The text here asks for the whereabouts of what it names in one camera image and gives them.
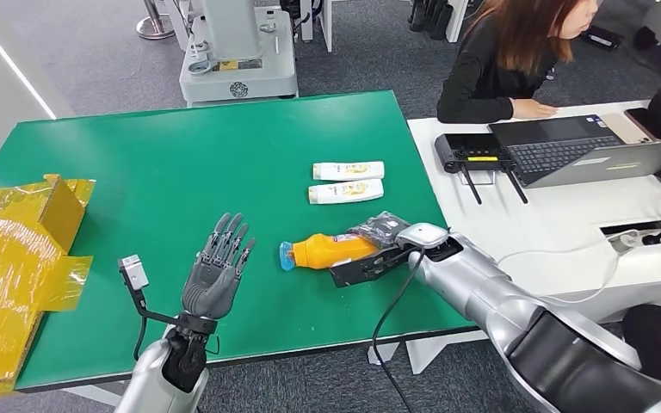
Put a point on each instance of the orange bottle with clear cap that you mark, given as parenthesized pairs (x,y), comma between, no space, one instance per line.
(330,251)

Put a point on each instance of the yellow taped cardboard box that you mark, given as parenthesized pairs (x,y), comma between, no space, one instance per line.
(5,273)

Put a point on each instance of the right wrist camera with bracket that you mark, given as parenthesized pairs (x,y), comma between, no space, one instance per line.
(419,235)

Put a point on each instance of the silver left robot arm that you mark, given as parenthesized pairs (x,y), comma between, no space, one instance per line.
(165,370)

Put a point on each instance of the power strip with plugs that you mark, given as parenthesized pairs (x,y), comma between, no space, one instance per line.
(655,236)

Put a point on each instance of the white shampoo bottle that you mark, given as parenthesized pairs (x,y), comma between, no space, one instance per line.
(345,192)
(347,171)

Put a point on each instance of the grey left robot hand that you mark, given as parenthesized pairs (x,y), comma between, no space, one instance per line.
(212,285)

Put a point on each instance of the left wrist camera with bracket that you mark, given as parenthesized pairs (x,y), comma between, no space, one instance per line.
(134,272)

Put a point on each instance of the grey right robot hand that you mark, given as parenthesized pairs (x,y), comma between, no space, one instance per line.
(382,228)

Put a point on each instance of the person's hand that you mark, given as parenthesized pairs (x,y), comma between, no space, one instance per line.
(533,109)

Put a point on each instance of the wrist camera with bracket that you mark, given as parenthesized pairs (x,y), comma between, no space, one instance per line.
(134,272)
(419,235)

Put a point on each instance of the black router with antennas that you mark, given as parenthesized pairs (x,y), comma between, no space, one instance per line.
(470,149)

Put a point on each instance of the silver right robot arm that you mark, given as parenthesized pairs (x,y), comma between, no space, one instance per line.
(524,319)

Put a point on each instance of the white machine base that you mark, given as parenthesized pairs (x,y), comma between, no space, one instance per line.
(239,68)

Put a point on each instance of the chrome stanchion post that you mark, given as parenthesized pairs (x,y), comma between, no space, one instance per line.
(155,25)

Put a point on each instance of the grey laptop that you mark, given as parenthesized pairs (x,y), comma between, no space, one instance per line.
(570,154)

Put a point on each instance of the phone with dark screen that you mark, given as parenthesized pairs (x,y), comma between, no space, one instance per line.
(641,122)

